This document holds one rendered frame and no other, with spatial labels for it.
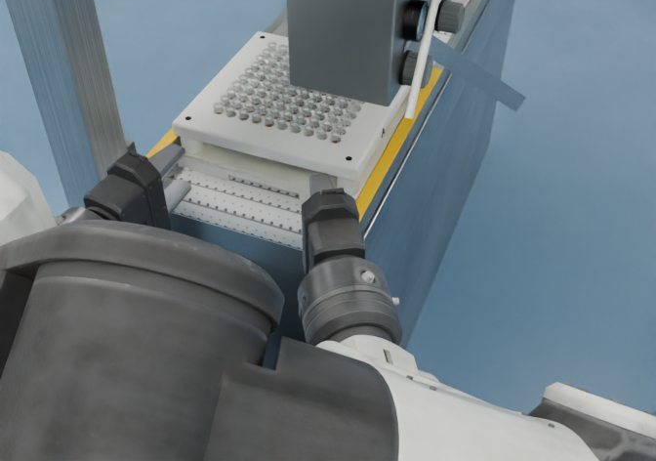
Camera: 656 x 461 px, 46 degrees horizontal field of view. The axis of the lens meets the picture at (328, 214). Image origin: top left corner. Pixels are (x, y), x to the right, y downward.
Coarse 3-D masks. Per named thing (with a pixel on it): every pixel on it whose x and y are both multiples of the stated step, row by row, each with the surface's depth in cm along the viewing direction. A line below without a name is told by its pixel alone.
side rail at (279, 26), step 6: (282, 12) 123; (276, 18) 121; (282, 18) 121; (270, 24) 120; (276, 24) 120; (282, 24) 121; (264, 30) 119; (270, 30) 119; (276, 30) 119; (282, 30) 122; (180, 138) 99; (180, 144) 100
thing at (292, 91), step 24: (264, 72) 102; (288, 72) 103; (240, 96) 98; (264, 96) 99; (288, 96) 99; (312, 96) 98; (336, 96) 99; (288, 120) 95; (312, 120) 95; (336, 120) 95
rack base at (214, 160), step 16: (400, 112) 104; (208, 144) 99; (384, 144) 99; (192, 160) 98; (208, 160) 97; (224, 160) 97; (240, 160) 97; (256, 160) 97; (272, 160) 97; (224, 176) 97; (240, 176) 96; (256, 176) 95; (272, 176) 95; (288, 176) 95; (304, 176) 95; (368, 176) 95; (304, 192) 94
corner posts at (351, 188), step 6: (408, 96) 106; (186, 138) 96; (186, 144) 97; (192, 144) 97; (198, 144) 97; (186, 150) 97; (192, 150) 97; (198, 150) 98; (342, 180) 90; (348, 180) 90; (342, 186) 91; (348, 186) 91; (354, 186) 91; (348, 192) 92; (354, 192) 92
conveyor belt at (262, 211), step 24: (192, 192) 97; (216, 192) 96; (240, 192) 96; (264, 192) 96; (288, 192) 96; (192, 216) 98; (216, 216) 96; (240, 216) 95; (264, 216) 94; (288, 216) 93; (288, 240) 93
